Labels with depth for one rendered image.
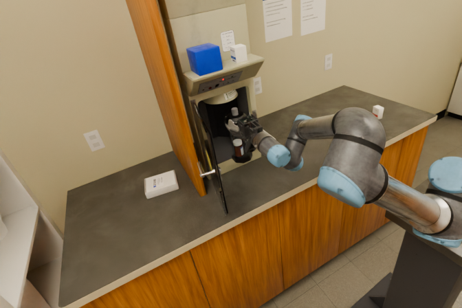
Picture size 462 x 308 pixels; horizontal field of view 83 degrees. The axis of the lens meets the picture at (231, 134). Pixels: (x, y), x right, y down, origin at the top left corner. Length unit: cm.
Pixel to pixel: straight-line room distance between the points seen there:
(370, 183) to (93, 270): 101
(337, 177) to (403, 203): 23
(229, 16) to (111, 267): 108
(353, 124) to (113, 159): 133
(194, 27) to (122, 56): 52
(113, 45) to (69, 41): 18
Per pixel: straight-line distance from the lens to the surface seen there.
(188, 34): 109
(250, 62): 109
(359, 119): 69
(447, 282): 140
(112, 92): 152
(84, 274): 124
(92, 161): 167
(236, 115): 118
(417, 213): 88
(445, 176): 101
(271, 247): 151
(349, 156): 66
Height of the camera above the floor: 181
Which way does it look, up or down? 31 degrees down
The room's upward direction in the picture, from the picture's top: 10 degrees counter-clockwise
